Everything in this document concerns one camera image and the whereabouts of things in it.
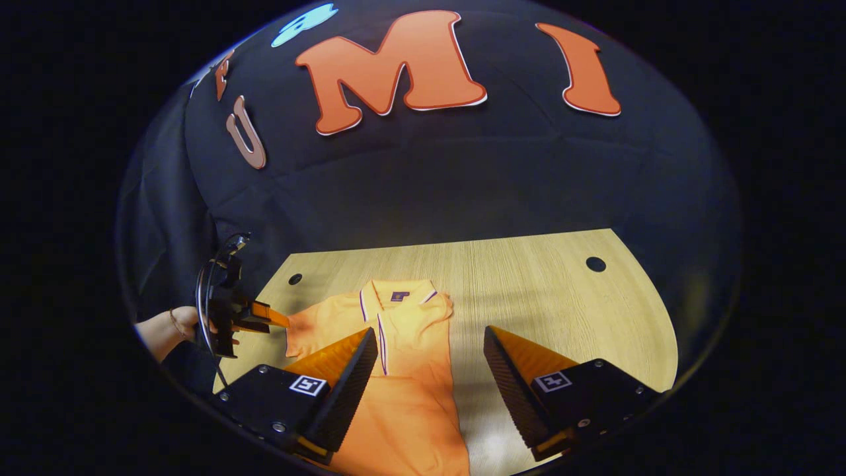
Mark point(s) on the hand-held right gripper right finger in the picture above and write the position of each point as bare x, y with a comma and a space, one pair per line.
512, 390

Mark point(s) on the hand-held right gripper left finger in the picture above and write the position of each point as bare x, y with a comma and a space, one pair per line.
347, 396

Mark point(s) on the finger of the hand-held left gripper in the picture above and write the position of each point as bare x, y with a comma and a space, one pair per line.
271, 322
261, 308

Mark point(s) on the orange T-shirt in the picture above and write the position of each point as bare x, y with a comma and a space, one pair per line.
410, 410

